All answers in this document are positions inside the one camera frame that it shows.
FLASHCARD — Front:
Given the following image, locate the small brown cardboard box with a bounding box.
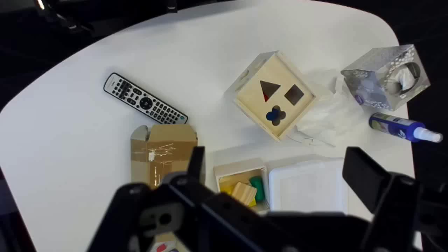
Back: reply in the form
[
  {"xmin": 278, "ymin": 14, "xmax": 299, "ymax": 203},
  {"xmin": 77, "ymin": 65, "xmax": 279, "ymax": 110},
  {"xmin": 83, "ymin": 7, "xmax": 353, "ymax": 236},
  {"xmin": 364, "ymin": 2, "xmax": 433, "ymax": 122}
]
[{"xmin": 131, "ymin": 124, "xmax": 201, "ymax": 191}]

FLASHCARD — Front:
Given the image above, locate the natural wooden toy block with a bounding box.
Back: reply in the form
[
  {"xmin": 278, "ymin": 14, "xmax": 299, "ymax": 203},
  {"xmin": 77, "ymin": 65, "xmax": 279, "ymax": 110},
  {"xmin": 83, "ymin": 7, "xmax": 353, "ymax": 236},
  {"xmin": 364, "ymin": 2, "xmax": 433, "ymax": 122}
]
[{"xmin": 231, "ymin": 181, "xmax": 259, "ymax": 208}]

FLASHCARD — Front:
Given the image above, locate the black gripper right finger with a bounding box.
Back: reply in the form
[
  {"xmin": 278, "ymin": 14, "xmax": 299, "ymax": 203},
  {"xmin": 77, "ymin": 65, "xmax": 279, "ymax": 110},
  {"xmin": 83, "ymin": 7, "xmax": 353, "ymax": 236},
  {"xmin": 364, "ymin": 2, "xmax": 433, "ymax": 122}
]
[{"xmin": 342, "ymin": 146, "xmax": 425, "ymax": 252}]

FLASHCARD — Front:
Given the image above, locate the crumpled white tissue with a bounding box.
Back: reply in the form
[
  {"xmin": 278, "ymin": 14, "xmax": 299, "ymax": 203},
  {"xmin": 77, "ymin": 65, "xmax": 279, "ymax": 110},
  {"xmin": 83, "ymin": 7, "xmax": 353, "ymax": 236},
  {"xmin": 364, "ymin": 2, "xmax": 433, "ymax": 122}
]
[{"xmin": 293, "ymin": 69, "xmax": 370, "ymax": 149}]

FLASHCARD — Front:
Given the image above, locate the blue bottle with white cap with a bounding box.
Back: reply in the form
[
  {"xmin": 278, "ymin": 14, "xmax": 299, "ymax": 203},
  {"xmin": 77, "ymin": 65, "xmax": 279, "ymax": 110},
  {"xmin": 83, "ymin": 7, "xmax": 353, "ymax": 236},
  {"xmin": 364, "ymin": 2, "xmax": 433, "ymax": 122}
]
[{"xmin": 369, "ymin": 112, "xmax": 444, "ymax": 145}]

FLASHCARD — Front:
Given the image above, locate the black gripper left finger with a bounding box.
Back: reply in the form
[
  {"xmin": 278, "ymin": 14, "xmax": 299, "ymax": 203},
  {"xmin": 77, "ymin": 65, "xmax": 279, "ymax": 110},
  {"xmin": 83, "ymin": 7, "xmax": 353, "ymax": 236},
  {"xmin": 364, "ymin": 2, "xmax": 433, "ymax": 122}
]
[{"xmin": 185, "ymin": 146, "xmax": 208, "ymax": 188}]

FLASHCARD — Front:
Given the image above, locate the yellow toy block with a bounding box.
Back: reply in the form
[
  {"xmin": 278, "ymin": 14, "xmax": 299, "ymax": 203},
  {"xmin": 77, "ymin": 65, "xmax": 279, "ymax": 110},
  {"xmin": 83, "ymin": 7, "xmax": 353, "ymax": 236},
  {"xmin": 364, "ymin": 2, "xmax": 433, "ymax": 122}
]
[{"xmin": 220, "ymin": 180, "xmax": 258, "ymax": 209}]

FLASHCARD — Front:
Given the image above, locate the wooden shape sorter cube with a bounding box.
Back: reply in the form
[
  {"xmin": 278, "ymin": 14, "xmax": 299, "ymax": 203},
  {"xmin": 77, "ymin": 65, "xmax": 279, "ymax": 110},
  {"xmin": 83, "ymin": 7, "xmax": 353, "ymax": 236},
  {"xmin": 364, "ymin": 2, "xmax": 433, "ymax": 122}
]
[{"xmin": 224, "ymin": 51, "xmax": 318, "ymax": 143}]

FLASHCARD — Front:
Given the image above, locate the black remote control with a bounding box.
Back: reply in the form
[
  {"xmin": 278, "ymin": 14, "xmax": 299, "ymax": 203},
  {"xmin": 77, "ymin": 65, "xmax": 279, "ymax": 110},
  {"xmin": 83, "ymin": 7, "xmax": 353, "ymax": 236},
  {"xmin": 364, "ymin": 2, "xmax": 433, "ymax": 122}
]
[{"xmin": 103, "ymin": 72, "xmax": 189, "ymax": 126}]

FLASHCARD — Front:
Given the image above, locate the green toy block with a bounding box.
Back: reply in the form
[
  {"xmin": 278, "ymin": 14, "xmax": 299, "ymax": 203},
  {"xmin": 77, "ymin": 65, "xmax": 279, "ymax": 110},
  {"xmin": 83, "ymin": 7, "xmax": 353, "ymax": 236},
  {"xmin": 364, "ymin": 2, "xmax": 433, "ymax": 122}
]
[{"xmin": 248, "ymin": 175, "xmax": 268, "ymax": 205}]

